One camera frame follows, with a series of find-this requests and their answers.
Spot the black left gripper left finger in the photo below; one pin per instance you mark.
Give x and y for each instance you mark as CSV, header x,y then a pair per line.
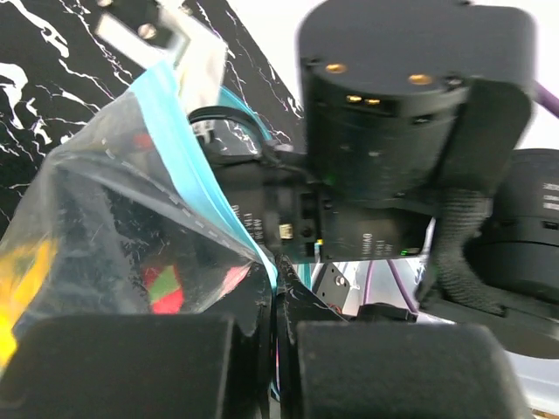
x,y
215,364

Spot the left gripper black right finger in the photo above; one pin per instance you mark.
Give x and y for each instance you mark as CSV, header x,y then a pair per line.
x,y
384,366

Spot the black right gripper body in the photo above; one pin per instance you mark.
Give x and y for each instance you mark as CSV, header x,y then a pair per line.
x,y
285,210

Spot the fake orange fruit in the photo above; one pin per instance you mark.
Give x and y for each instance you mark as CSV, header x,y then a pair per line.
x,y
23,272

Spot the clear zip top bag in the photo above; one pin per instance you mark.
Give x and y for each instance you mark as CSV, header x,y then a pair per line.
x,y
132,189

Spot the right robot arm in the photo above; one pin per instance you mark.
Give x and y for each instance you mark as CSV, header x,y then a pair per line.
x,y
413,112

